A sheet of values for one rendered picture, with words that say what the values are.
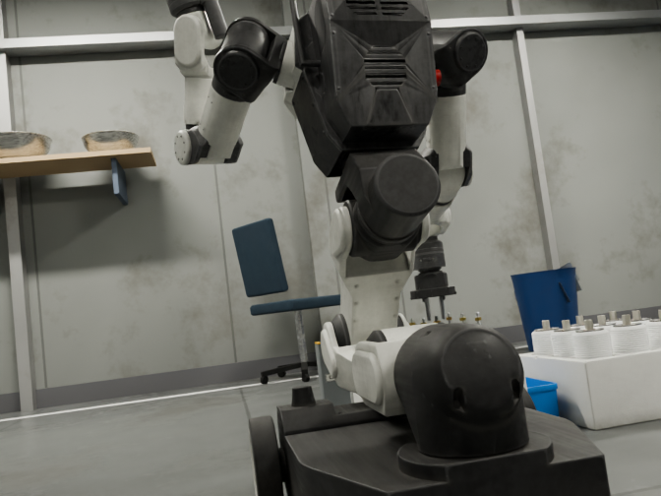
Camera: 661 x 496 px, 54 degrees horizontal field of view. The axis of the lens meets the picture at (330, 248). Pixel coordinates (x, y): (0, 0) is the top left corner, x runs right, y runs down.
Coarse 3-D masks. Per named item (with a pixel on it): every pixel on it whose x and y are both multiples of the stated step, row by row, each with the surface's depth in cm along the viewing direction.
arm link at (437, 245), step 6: (432, 228) 175; (438, 228) 175; (432, 234) 175; (438, 234) 177; (426, 240) 175; (432, 240) 174; (438, 240) 175; (420, 246) 174; (426, 246) 174; (432, 246) 174; (438, 246) 174; (420, 252) 174
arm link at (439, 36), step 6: (456, 30) 138; (438, 36) 140; (444, 36) 138; (450, 36) 136; (438, 42) 139; (444, 42) 137; (438, 90) 142; (444, 90) 142; (450, 90) 142; (456, 90) 142; (462, 90) 143; (438, 96) 143; (444, 96) 142
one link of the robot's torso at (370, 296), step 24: (336, 216) 123; (336, 240) 125; (336, 264) 133; (360, 264) 134; (384, 264) 135; (408, 264) 135; (360, 288) 134; (384, 288) 136; (360, 312) 138; (384, 312) 139; (336, 336) 144; (360, 336) 141
